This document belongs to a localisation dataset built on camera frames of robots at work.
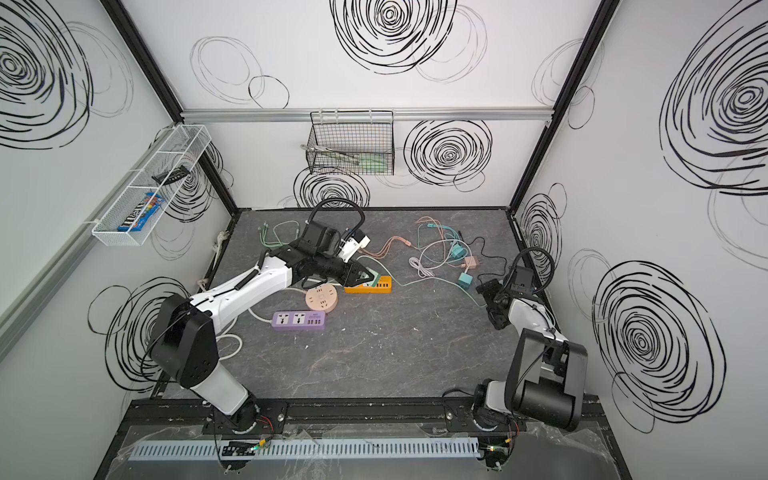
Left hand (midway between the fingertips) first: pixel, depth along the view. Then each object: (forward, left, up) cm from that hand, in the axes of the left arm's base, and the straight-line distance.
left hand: (372, 275), depth 81 cm
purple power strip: (-8, +22, -14) cm, 27 cm away
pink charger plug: (+16, -32, -15) cm, 39 cm away
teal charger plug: (+8, -29, -15) cm, 34 cm away
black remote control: (+19, +54, +18) cm, 60 cm away
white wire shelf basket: (+34, +60, +17) cm, 71 cm away
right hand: (+1, -34, -13) cm, 36 cm away
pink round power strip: (0, +16, -14) cm, 22 cm away
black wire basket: (+44, +5, +16) cm, 47 cm away
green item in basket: (+28, +1, +15) cm, 32 cm away
